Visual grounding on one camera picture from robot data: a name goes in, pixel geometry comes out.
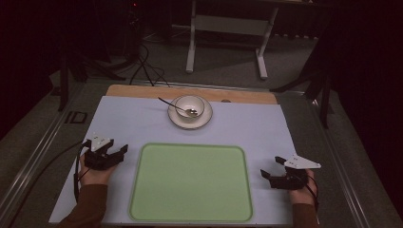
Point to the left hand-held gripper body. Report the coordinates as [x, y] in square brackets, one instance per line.
[99, 158]

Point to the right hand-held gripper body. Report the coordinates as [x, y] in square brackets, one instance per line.
[293, 180]

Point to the person's right hand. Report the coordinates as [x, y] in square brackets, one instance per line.
[301, 196]

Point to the person's left hand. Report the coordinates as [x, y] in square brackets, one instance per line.
[93, 176]

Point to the white table mat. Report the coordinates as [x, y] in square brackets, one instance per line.
[133, 123]

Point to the white saucer plate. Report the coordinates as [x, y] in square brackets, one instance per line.
[190, 123]

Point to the green tray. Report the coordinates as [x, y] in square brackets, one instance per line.
[190, 183]

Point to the black stand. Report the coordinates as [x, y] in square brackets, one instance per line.
[64, 82]
[324, 95]

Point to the metal spoon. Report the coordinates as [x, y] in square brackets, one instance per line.
[191, 111]

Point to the white bowl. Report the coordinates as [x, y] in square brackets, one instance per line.
[187, 103]

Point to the dark equipment stand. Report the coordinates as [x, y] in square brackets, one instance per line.
[134, 28]

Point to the metal floor rail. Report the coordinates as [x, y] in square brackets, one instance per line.
[343, 171]
[34, 158]

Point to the white metal table frame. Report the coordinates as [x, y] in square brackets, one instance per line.
[228, 25]

